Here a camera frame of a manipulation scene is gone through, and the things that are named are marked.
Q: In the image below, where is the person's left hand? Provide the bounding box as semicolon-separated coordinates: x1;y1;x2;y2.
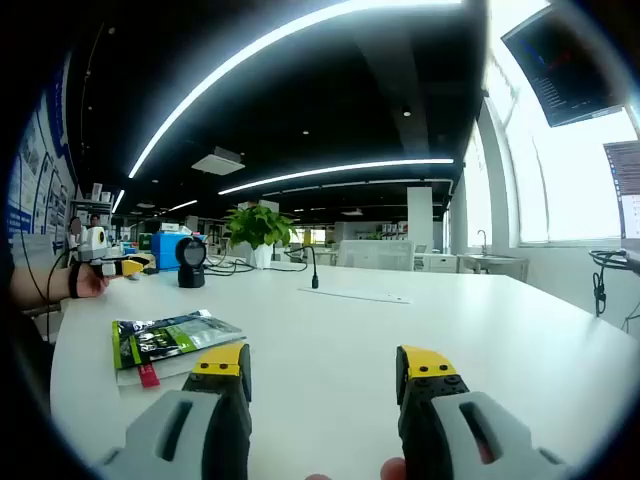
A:
74;265;111;300

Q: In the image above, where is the white power strip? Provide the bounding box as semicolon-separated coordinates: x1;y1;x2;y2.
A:
298;286;414;305

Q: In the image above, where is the person's right hand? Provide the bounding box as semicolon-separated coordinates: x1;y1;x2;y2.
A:
304;456;407;480

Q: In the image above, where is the green potted plant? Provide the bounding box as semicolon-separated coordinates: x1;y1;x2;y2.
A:
223;203;300;269

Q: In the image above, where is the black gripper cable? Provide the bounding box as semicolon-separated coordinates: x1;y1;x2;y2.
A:
22;247;84;305

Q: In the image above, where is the green sheet goods packet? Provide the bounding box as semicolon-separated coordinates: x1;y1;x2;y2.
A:
111;309;244;371

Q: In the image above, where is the black wall monitor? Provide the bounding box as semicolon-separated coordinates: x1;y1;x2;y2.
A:
501;0;626;129

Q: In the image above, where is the white ceiling air vent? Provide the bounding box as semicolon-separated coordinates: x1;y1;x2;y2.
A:
191;146;246;175

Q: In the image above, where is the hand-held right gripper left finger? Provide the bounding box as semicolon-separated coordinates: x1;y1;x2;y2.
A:
97;342;253;480

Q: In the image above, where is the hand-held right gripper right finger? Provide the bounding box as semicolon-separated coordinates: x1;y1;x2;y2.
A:
396;344;571;480

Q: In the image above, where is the laptop screen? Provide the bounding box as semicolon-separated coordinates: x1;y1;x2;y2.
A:
602;141;640;241

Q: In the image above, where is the long white ceiling light strip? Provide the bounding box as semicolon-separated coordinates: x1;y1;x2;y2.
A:
127;0;464;180

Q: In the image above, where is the white sheet goods packet red label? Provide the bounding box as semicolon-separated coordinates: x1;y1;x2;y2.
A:
115;349;201;389

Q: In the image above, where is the black power plug cable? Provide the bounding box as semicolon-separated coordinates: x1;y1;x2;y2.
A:
284;244;321;290

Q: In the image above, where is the black barcode scanner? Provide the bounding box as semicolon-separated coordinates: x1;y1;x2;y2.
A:
177;236;207;289

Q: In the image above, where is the steel sink with faucet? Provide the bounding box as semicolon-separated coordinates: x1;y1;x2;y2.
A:
457;229;530;281

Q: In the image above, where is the blue plastic box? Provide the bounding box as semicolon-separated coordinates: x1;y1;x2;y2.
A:
150;231;194;271

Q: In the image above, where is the white table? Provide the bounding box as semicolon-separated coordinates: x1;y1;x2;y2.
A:
49;259;640;474

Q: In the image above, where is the blue and white wall poster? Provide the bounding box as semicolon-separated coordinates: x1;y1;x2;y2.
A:
7;54;81;246

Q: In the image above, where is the black cable bundle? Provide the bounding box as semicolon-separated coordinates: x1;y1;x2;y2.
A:
588;248;632;317

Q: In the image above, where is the grey storage shelf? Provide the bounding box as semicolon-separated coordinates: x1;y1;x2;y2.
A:
69;182;114;221

